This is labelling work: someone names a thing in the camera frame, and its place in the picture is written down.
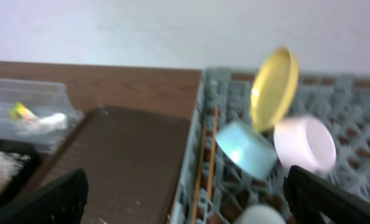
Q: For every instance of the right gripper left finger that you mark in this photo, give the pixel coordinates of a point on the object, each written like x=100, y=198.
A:
x=62, y=200

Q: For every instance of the pink white bowl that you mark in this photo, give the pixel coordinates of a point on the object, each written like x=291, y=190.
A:
x=306, y=142

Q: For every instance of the green orange snack wrapper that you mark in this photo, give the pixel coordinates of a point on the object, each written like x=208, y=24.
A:
x=21, y=112

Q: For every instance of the white cup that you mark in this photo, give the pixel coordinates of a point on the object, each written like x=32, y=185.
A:
x=260, y=214

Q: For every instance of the light blue bowl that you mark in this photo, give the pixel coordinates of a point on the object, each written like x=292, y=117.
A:
x=247, y=149

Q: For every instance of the grey plastic dishwasher rack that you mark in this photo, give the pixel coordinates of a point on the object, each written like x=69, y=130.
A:
x=341, y=102

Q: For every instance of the white tissue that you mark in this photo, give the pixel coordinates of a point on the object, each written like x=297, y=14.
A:
x=50, y=123

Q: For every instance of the black tray with rice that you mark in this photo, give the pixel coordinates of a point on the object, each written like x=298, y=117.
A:
x=27, y=161

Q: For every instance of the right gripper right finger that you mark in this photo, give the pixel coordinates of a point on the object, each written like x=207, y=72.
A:
x=309, y=197

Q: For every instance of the wooden chopstick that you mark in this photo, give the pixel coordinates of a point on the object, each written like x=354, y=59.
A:
x=212, y=155
x=199, y=176

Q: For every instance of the clear plastic bin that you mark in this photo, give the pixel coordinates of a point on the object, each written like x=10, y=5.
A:
x=43, y=99

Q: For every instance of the yellow round plate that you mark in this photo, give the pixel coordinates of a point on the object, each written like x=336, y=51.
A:
x=274, y=88

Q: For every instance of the dark brown serving tray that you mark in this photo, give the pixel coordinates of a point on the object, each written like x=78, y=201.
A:
x=132, y=160

